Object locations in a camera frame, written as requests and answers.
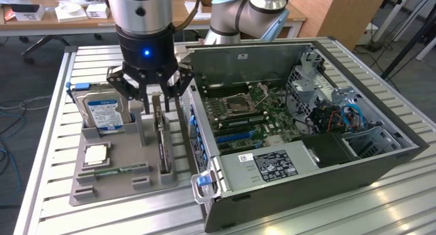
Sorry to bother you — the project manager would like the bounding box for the GPU card with metal bracket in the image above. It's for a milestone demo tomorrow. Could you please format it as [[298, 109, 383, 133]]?
[[152, 91, 175, 175]]

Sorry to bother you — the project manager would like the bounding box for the white box with tape roll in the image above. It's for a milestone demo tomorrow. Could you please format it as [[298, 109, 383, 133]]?
[[54, 2, 90, 23]]

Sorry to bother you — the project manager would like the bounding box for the silver CPU chip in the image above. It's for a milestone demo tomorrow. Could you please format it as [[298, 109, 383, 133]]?
[[83, 145, 110, 166]]

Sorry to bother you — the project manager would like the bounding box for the silver disk bay frame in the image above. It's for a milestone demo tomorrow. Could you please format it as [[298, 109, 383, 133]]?
[[342, 126, 404, 159]]

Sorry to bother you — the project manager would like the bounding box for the white cardboard box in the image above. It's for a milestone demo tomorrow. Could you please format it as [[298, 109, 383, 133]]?
[[184, 1, 214, 20]]

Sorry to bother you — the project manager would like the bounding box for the open black PC case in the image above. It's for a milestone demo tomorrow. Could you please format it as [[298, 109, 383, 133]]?
[[172, 39, 431, 233]]

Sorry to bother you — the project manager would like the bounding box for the black stand pole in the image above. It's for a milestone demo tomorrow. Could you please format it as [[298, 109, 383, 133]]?
[[380, 14, 436, 80]]

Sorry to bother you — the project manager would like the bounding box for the blue disk wire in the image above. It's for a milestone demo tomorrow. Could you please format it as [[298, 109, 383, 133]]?
[[342, 103, 367, 132]]

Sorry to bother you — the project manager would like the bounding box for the small white box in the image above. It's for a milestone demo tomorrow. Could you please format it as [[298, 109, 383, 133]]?
[[86, 3, 111, 19]]

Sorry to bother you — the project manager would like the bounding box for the black power connector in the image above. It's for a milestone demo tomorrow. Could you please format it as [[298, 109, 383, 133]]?
[[311, 102, 344, 130]]

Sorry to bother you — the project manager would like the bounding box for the blue floor cable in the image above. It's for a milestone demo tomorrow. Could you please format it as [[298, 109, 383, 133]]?
[[0, 109, 27, 207]]

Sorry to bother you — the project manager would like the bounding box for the grey power supply unit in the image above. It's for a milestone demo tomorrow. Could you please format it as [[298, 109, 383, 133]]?
[[218, 140, 323, 192]]

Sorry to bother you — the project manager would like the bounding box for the red black twisted wire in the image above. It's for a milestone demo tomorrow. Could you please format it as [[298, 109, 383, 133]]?
[[327, 109, 342, 133]]

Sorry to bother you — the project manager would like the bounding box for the metal disk bay cage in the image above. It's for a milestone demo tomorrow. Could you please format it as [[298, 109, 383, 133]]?
[[287, 64, 363, 112]]

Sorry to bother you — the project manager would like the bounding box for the green motherboard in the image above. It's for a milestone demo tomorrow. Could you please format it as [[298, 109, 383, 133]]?
[[200, 81, 304, 155]]

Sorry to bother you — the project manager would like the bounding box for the wooden cabinet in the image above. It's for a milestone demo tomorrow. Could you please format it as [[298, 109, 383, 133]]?
[[298, 0, 391, 52]]

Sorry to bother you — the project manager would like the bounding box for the white floor cable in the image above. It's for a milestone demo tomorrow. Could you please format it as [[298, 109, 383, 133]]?
[[0, 96, 52, 111]]

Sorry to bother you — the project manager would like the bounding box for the grey parts rack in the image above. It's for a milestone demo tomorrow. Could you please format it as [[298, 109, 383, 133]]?
[[68, 98, 180, 207]]

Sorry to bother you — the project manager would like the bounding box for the black chair base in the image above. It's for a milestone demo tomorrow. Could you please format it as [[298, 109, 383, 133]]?
[[19, 35, 103, 65]]

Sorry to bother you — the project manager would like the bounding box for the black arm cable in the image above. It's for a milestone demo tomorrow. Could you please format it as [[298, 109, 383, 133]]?
[[172, 0, 204, 32]]

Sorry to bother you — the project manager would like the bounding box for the wooden desk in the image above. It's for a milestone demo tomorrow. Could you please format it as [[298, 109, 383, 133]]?
[[0, 0, 123, 38], [120, 0, 307, 45]]

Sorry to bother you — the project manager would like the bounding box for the hard disk with blue label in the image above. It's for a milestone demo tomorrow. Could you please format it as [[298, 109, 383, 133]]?
[[67, 80, 136, 133]]

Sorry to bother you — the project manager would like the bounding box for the green RAM stick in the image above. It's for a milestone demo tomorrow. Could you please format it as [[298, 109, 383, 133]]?
[[78, 164, 144, 176]]

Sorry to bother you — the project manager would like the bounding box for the CPU socket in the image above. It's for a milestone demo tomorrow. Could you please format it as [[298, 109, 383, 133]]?
[[222, 94, 255, 113]]

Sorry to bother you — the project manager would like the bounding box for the metal socket cover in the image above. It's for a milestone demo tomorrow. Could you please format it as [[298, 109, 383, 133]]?
[[248, 81, 274, 103]]

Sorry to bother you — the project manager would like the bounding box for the blue expansion slot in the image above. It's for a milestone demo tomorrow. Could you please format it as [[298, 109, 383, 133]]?
[[216, 132, 255, 144]]

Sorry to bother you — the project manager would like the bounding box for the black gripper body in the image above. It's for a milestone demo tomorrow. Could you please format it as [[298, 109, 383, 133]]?
[[115, 25, 180, 77]]

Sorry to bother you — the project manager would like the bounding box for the white box with black label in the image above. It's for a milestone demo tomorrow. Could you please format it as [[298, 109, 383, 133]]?
[[14, 4, 46, 21]]

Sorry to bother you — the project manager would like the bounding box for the silver chipset heatsink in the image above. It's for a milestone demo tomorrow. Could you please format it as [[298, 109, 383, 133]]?
[[266, 135, 291, 145]]

